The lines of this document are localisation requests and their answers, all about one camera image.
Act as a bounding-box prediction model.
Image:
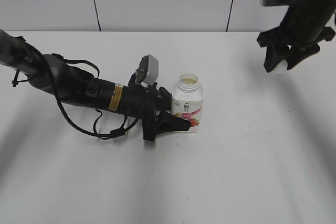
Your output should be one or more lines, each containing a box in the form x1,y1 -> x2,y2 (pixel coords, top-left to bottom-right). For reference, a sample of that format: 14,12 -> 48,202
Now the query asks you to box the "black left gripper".
122,84 -> 191,142

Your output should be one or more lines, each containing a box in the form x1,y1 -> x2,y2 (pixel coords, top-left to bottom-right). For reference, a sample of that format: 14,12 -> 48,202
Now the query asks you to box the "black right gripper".
257,22 -> 335,72

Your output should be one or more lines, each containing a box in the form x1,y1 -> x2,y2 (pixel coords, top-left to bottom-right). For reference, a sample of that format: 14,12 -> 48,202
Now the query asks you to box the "white bottle cap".
272,60 -> 288,73

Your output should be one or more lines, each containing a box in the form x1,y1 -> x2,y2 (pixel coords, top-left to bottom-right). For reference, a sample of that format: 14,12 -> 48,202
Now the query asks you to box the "white yogurt drink bottle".
171,73 -> 204,133

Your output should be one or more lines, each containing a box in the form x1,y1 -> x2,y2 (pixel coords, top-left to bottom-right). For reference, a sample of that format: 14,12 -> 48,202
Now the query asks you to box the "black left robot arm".
1,30 -> 191,142

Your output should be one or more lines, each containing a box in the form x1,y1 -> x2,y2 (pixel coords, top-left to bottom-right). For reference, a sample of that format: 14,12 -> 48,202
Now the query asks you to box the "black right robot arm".
257,0 -> 335,72

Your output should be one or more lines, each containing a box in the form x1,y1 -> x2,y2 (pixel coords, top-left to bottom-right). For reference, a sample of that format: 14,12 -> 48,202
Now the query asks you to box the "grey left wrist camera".
135,54 -> 159,86

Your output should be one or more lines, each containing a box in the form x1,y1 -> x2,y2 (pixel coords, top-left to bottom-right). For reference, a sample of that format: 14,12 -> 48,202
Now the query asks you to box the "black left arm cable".
12,57 -> 146,140

